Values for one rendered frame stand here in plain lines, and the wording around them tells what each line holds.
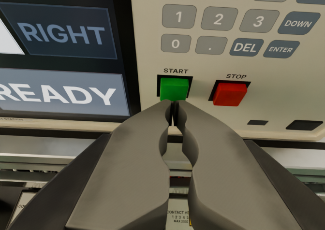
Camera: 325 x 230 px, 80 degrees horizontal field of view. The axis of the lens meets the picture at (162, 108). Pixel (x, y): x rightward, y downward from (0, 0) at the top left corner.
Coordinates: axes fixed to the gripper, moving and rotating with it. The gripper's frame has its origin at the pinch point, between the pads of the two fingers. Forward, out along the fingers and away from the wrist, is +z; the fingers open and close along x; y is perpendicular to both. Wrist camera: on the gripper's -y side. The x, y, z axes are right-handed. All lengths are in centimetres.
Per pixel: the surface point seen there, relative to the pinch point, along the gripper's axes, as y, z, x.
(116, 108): 2.4, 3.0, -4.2
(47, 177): 13.7, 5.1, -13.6
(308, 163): 6.9, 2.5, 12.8
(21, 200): 25.0, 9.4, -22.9
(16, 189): 37, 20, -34
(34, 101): 1.9, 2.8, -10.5
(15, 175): 13.6, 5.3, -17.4
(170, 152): 6.7, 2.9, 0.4
